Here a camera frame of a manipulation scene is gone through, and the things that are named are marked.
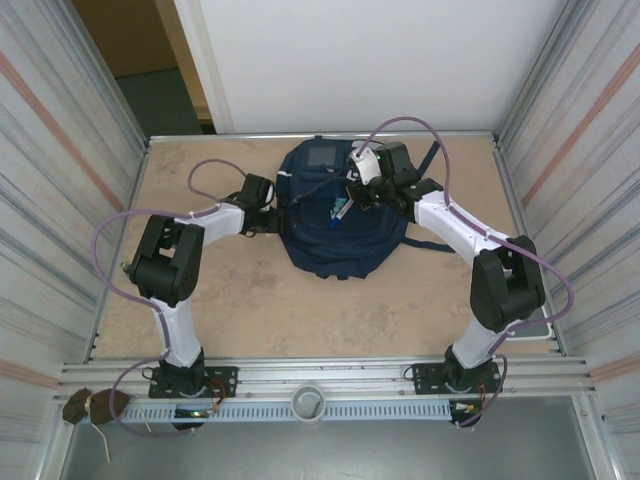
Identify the grey and white scale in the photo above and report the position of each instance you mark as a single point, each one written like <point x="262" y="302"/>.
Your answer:
<point x="537" y="334"/>

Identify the translucent corrugated side panel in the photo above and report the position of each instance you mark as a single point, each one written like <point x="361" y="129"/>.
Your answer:
<point x="590" y="200"/>
<point x="50" y="200"/>

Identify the brown cloth bundle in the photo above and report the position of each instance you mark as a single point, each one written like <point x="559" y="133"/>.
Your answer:
<point x="80" y="407"/>

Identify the navy blue backpack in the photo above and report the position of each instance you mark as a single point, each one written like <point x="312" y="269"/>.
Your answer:
<point x="340" y="250"/>

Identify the wide aluminium mounting rail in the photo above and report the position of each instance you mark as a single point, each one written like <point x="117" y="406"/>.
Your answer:
<point x="325" y="372"/>

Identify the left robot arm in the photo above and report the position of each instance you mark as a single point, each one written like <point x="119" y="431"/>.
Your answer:
<point x="165" y="260"/>

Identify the white door frame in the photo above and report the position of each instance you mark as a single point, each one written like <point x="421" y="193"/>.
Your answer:
<point x="205" y="75"/>

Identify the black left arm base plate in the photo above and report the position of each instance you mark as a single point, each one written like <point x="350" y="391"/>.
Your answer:
<point x="220" y="382"/>

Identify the grey round cup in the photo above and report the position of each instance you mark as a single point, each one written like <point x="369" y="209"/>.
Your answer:
<point x="300" y="400"/>

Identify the small circuit board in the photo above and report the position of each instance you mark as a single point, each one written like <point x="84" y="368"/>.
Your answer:
<point x="195" y="413"/>

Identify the thin aluminium table edge rail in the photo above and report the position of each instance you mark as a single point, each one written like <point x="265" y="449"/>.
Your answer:
<point x="225" y="136"/>

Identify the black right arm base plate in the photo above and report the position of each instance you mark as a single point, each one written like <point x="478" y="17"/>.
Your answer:
<point x="430" y="380"/>

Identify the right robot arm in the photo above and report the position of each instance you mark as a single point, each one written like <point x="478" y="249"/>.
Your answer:
<point x="505" y="290"/>

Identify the white marker with blue cap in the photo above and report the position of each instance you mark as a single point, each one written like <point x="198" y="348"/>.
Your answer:
<point x="335" y="223"/>

